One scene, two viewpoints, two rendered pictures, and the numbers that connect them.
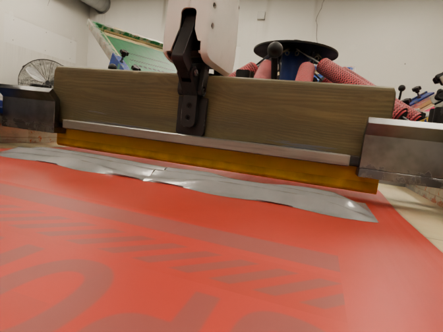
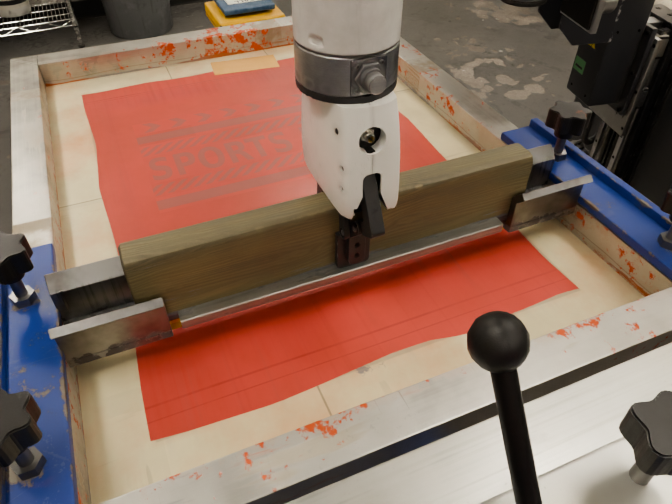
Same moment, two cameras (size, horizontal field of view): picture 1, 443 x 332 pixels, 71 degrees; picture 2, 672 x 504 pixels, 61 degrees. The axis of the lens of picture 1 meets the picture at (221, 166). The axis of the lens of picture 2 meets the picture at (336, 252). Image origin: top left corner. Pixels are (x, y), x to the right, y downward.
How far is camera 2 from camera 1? 0.77 m
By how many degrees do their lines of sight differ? 119
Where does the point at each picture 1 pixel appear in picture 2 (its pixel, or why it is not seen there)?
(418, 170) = (106, 298)
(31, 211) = (269, 168)
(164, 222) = (228, 190)
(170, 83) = not seen: hidden behind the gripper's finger
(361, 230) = not seen: hidden behind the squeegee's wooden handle
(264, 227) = (195, 212)
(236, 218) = (212, 212)
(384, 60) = not seen: outside the picture
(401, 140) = (119, 274)
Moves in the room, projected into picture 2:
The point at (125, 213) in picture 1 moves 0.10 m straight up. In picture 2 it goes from (249, 186) to (239, 110)
